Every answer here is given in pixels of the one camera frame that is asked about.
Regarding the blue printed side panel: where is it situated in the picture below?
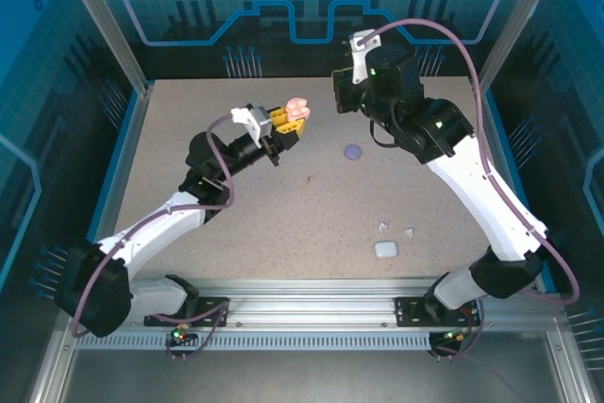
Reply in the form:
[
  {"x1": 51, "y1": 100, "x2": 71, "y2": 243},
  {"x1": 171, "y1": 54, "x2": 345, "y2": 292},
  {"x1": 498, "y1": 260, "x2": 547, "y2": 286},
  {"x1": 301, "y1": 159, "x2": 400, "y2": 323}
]
[
  {"x1": 0, "y1": 0, "x2": 143, "y2": 310},
  {"x1": 490, "y1": 0, "x2": 604, "y2": 328}
]

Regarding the white earbud charging case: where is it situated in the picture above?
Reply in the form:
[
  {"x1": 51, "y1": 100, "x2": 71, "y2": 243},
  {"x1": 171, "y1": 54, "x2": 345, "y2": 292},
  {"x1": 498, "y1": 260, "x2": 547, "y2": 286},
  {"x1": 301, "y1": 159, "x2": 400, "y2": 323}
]
[{"x1": 373, "y1": 239, "x2": 399, "y2": 260}]

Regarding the aluminium mounting rail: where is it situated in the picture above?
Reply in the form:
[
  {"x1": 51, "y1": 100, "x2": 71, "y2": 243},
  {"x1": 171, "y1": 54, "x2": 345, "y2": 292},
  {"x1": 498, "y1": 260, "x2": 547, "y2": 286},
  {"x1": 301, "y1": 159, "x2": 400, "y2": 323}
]
[{"x1": 60, "y1": 277, "x2": 567, "y2": 334}]

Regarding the clear blue printed back panel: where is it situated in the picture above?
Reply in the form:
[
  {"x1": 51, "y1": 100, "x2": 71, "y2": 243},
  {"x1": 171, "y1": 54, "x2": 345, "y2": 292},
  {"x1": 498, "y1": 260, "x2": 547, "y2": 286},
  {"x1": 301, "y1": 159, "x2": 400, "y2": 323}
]
[{"x1": 101, "y1": 0, "x2": 520, "y2": 79}]

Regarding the aluminium frame post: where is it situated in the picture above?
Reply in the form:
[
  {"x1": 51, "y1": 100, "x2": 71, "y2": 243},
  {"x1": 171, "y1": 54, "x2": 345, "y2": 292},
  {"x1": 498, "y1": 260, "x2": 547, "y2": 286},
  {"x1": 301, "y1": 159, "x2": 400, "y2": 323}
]
[
  {"x1": 474, "y1": 0, "x2": 570, "y2": 95},
  {"x1": 51, "y1": 0, "x2": 155, "y2": 95}
]

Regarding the pink earbud charging case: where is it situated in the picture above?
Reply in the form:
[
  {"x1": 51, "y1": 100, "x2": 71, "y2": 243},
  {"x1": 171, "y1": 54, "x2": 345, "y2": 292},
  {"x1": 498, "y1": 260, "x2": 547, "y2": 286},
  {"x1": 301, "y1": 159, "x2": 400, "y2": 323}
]
[{"x1": 284, "y1": 96, "x2": 312, "y2": 122}]

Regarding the small connector board with LEDs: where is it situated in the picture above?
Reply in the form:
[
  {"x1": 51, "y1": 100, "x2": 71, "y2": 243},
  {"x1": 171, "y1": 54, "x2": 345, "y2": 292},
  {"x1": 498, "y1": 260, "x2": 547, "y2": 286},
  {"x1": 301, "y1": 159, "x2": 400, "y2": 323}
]
[
  {"x1": 164, "y1": 325, "x2": 199, "y2": 347},
  {"x1": 431, "y1": 327, "x2": 473, "y2": 347}
]

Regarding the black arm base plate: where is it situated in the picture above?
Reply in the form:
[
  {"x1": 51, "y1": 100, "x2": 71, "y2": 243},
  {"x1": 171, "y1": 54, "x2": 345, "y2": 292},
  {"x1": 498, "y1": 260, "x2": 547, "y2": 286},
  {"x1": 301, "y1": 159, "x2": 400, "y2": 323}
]
[
  {"x1": 394, "y1": 296, "x2": 482, "y2": 328},
  {"x1": 143, "y1": 296, "x2": 231, "y2": 328}
]

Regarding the slotted cable duct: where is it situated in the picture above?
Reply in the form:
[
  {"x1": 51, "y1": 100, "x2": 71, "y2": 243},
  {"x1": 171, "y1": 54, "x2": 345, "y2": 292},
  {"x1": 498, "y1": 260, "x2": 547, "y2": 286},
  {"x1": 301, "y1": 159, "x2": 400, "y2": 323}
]
[{"x1": 73, "y1": 331, "x2": 435, "y2": 352}]

